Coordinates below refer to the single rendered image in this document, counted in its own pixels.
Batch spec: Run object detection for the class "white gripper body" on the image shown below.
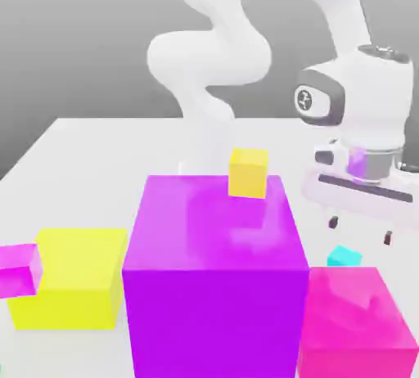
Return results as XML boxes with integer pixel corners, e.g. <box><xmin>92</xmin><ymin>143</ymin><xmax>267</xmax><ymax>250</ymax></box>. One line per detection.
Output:
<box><xmin>300</xmin><ymin>167</ymin><xmax>419</xmax><ymax>229</ymax></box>

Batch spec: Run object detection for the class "small cyan cube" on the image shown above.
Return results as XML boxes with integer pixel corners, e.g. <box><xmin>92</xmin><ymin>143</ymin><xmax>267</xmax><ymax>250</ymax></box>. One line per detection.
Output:
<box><xmin>326</xmin><ymin>244</ymin><xmax>364</xmax><ymax>268</ymax></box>

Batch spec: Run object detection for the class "small yellow cube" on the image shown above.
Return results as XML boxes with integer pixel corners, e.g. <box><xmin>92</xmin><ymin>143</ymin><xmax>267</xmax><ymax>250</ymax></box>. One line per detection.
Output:
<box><xmin>228</xmin><ymin>147</ymin><xmax>270</xmax><ymax>200</ymax></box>

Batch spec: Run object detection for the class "small magenta cube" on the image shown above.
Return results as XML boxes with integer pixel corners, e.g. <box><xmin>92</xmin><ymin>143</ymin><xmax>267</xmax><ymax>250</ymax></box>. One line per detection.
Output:
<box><xmin>0</xmin><ymin>242</ymin><xmax>44</xmax><ymax>300</ymax></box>

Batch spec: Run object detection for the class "large pink box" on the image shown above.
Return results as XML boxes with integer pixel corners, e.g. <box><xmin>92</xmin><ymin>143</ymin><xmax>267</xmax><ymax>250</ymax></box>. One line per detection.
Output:
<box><xmin>295</xmin><ymin>265</ymin><xmax>419</xmax><ymax>378</ymax></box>

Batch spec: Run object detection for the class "large purple box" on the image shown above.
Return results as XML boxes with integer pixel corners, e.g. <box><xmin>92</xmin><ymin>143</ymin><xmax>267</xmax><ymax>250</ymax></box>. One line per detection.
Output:
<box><xmin>121</xmin><ymin>173</ymin><xmax>311</xmax><ymax>378</ymax></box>

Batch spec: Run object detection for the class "large yellow box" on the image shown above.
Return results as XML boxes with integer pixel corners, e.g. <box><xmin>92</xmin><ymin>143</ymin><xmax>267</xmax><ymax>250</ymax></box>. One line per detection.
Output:
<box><xmin>7</xmin><ymin>227</ymin><xmax>129</xmax><ymax>331</ymax></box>

